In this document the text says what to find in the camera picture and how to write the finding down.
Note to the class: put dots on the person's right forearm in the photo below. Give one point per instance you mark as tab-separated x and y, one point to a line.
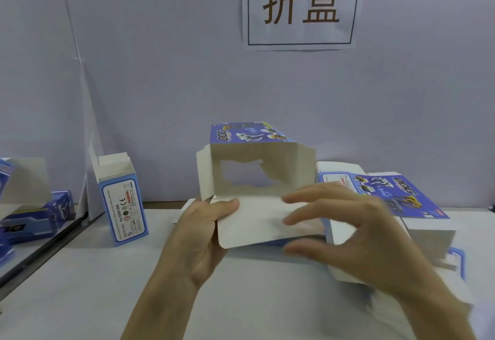
437	316

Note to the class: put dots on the white paper wall sign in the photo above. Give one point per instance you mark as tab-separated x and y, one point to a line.
302	36

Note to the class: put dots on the blue dog-print cardboard box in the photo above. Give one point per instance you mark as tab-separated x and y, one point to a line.
255	224
124	208

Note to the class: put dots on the person's left hand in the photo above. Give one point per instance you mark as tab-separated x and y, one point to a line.
193	243

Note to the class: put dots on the pile of blue boxes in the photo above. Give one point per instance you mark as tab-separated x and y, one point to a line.
35	216

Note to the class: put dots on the person's left forearm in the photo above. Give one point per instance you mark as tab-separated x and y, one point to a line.
155	313

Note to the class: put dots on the stack of boxes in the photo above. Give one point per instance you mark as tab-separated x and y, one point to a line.
433	231
185	210

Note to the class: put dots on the person's right hand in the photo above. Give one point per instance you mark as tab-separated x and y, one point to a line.
379	247

